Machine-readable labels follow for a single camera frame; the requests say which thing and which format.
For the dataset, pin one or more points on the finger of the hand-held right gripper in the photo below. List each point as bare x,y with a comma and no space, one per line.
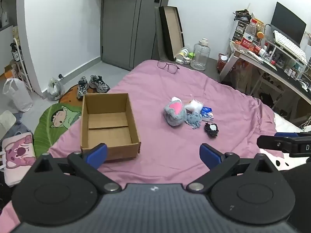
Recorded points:
272,142
286,134

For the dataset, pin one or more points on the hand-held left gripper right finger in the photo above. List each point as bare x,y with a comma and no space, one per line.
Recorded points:
209,154

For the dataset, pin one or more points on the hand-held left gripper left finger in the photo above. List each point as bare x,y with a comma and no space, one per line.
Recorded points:
97,154

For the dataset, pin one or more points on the black white plush toy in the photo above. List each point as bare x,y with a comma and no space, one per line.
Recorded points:
211,129

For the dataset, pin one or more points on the brown cardboard box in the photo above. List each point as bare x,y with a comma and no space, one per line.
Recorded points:
109,128

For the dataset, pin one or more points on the blue-grey octopus plush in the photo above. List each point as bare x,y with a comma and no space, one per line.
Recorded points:
194,120

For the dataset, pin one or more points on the blue tissue packet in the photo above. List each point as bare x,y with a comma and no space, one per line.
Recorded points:
207,114

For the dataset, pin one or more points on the grey pink plush toy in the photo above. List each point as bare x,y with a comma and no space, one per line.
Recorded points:
173,114

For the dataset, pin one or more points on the white dotted bed sheet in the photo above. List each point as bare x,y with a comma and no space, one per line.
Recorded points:
286,123

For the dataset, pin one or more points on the green leaf cartoon mat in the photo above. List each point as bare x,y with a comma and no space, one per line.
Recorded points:
46,128

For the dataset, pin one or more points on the white desk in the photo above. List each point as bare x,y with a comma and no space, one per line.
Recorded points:
279,74

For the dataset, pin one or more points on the orange round mat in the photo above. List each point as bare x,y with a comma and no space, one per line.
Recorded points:
69,94

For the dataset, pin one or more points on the grey sneaker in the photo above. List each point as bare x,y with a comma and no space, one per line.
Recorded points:
82,87
98,83

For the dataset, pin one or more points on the grey plastic bag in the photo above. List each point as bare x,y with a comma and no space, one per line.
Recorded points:
55,89

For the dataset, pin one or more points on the pink bear cushion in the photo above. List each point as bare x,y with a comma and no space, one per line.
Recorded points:
18,155

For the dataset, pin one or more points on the pink blanket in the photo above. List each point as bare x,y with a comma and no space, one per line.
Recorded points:
158,87

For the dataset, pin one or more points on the white keyboard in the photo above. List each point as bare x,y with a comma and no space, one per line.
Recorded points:
289,45

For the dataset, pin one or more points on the red snack jar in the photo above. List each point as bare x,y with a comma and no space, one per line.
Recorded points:
222,62

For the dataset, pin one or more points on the purple-framed glasses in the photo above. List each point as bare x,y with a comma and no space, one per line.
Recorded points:
170,66

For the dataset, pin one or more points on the large clear water jug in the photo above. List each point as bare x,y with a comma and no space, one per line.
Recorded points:
199,57

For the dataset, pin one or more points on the white plastic bag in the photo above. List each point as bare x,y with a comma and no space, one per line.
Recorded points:
17,94

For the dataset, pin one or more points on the green-capped small container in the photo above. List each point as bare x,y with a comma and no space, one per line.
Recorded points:
191,55

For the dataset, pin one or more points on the red-label water bottle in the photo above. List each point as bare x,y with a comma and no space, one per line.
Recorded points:
248,37

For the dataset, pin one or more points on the white shelf rack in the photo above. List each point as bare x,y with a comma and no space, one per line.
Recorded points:
23,70

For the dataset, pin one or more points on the black monitor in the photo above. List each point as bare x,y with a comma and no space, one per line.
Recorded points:
286,21

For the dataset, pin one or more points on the small drawer organiser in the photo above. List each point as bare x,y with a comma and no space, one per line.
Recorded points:
240,30

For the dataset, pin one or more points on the grey door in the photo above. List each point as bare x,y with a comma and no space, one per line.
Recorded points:
121,29

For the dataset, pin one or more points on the black-framed shallow box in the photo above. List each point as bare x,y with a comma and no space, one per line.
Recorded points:
172,31

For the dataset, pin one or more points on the black spray bottle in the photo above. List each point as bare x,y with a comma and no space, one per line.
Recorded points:
15,53

